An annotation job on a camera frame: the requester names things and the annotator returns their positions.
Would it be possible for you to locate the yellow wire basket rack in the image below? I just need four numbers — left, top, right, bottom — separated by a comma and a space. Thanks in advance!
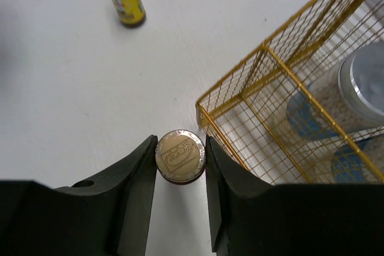
196, 0, 383, 184

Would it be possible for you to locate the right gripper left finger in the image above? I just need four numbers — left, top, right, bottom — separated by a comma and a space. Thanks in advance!
1, 135, 158, 255

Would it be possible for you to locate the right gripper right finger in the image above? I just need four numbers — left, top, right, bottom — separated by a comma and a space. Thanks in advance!
205, 136, 383, 255

